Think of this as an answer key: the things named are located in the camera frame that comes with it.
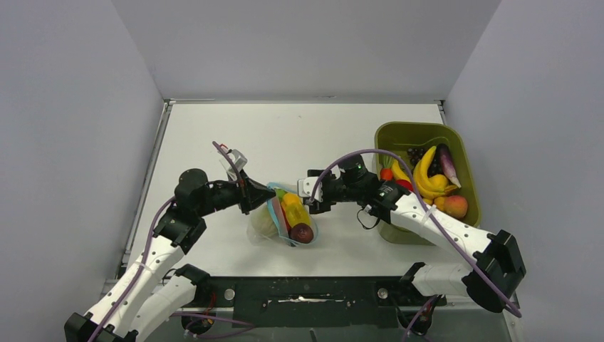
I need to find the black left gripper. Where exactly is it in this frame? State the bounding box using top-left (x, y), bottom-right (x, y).
top-left (197, 168), bottom-right (276, 217)

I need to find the yellow bell pepper toy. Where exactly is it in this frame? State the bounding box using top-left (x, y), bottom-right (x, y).
top-left (281, 192), bottom-right (302, 207)

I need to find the clear zip top bag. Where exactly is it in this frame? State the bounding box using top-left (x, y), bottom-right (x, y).
top-left (247, 182), bottom-right (319, 247)

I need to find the dark red plum toy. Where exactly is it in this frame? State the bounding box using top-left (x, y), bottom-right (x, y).
top-left (289, 223), bottom-right (314, 244)

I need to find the green custard apple toy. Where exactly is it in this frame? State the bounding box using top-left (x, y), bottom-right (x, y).
top-left (274, 188), bottom-right (287, 200)

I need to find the yellow star fruit toy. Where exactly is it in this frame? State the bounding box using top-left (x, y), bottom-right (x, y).
top-left (283, 202), bottom-right (312, 228)

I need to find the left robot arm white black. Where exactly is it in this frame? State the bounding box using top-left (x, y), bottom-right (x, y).
top-left (64, 169), bottom-right (276, 341)

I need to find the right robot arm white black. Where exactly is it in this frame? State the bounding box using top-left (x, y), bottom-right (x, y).
top-left (296, 150), bottom-right (526, 318)

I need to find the orange carrot toy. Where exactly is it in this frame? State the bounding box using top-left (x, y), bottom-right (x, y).
top-left (380, 155), bottom-right (395, 180)

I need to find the red tomato toy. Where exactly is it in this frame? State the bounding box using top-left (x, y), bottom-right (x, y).
top-left (396, 180), bottom-right (414, 192)

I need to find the olive green plastic tub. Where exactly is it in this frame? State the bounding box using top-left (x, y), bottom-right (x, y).
top-left (374, 122), bottom-right (481, 227)

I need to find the dark purple grape bunch toy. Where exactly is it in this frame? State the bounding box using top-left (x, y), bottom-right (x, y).
top-left (407, 147), bottom-right (426, 167)

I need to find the yellow banana bunch toy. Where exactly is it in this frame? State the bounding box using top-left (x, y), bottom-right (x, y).
top-left (392, 145), bottom-right (460, 200)

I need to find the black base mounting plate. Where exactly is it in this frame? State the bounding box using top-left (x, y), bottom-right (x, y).
top-left (186, 276), bottom-right (428, 328)

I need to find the peach toy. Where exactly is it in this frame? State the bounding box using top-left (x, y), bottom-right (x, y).
top-left (443, 195), bottom-right (469, 219)

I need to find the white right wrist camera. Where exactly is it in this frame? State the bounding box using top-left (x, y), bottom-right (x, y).
top-left (297, 176), bottom-right (323, 202)

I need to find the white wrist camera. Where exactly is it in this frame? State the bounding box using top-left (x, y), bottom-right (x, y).
top-left (221, 148), bottom-right (247, 181)
top-left (297, 176), bottom-right (323, 202)

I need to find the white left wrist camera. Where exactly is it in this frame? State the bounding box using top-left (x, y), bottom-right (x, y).
top-left (221, 148), bottom-right (247, 181)

